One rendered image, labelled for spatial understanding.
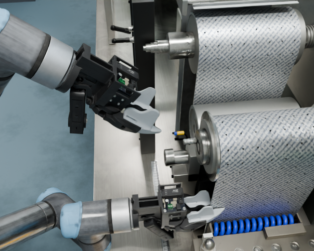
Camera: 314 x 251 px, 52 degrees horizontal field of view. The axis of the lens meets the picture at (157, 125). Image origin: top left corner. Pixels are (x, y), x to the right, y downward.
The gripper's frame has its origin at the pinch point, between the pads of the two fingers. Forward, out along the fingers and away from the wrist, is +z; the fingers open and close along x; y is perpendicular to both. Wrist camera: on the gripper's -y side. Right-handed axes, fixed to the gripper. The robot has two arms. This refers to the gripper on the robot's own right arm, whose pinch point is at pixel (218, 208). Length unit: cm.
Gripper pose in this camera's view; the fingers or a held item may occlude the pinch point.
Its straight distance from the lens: 79.0
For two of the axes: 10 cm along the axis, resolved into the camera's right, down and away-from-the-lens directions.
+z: 9.9, -0.9, 0.8
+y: 0.0, -6.9, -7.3
